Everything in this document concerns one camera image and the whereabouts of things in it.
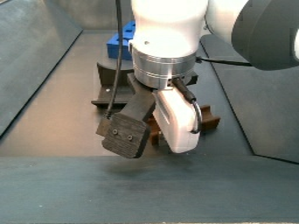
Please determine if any brown arch object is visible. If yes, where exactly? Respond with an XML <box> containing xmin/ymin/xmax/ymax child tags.
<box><xmin>147</xmin><ymin>105</ymin><xmax>221</xmax><ymax>145</ymax></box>

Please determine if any blue foam shape board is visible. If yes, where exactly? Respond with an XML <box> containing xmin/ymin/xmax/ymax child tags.
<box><xmin>107</xmin><ymin>19</ymin><xmax>136</xmax><ymax>61</ymax></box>

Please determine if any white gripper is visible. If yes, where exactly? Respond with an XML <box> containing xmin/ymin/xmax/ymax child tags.
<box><xmin>154</xmin><ymin>87</ymin><xmax>200</xmax><ymax>153</ymax></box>

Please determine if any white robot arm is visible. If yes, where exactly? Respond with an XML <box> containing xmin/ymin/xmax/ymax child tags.
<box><xmin>128</xmin><ymin>0</ymin><xmax>299</xmax><ymax>153</ymax></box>

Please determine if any dark grey curved fixture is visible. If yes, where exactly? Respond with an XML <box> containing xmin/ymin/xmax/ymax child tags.
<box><xmin>91</xmin><ymin>58</ymin><xmax>134</xmax><ymax>109</ymax></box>

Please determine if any black camera cable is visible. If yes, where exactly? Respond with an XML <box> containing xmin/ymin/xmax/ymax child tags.
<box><xmin>103</xmin><ymin>0</ymin><xmax>126</xmax><ymax>120</ymax></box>

